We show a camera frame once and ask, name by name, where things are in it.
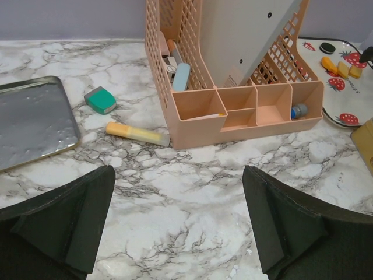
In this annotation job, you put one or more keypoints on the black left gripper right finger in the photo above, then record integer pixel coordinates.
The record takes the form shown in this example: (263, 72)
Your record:
(298, 236)

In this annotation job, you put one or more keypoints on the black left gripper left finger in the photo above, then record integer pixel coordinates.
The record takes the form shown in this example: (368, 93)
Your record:
(56, 235)

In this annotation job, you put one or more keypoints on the silver tin lid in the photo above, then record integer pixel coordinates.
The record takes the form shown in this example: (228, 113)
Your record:
(37, 121)

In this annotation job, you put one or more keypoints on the rectangular tan biscuit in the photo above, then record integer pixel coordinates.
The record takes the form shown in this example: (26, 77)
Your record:
(343, 70)

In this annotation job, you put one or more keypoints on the rectangular yellow cracker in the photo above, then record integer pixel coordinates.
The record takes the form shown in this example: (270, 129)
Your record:
(355, 72)

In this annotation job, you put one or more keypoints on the black-tipped metal tongs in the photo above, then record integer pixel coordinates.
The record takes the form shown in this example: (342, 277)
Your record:
(367, 55)

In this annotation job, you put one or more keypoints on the gold metal cookie tin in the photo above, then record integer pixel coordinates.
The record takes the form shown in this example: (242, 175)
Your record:
(363, 140)

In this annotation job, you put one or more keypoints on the teal eraser block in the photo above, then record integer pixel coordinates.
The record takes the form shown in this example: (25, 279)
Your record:
(100, 100)

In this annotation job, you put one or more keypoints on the peach plastic desk organizer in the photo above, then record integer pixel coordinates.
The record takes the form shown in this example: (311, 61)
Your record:
(204, 114)

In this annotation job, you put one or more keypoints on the strawberry print white tray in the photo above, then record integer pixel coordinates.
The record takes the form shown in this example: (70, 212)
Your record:
(346, 102)

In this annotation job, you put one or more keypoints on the orange fish-shaped cookie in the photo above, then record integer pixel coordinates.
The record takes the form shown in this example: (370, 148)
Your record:
(327, 63)

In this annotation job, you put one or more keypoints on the black round sandwich cookie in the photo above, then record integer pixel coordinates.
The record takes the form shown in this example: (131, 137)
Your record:
(327, 48)

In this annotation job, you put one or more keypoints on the light blue eraser case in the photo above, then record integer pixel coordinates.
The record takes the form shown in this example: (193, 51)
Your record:
(181, 78)

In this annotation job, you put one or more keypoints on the pink white stapler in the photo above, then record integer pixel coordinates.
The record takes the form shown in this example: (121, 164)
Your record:
(171, 57)

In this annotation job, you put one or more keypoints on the grey folder board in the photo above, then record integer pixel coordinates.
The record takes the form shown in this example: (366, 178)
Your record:
(234, 36)

